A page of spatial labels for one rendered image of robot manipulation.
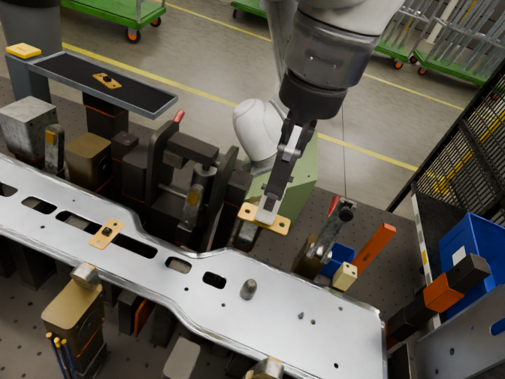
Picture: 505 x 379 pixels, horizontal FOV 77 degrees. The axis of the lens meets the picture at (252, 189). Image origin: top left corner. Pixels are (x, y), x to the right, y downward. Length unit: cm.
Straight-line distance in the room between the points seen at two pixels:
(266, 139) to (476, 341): 89
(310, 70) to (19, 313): 94
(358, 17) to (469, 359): 59
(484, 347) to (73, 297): 70
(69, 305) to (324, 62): 55
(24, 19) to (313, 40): 316
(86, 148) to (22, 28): 261
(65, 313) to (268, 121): 91
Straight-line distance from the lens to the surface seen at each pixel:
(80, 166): 89
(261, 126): 123
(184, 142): 74
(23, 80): 117
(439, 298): 88
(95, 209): 84
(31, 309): 106
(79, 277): 61
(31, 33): 343
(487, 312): 72
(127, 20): 448
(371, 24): 34
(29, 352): 101
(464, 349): 74
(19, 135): 97
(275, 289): 76
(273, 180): 40
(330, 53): 34
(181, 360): 66
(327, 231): 75
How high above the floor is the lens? 161
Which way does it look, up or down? 40 degrees down
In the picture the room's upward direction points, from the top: 20 degrees clockwise
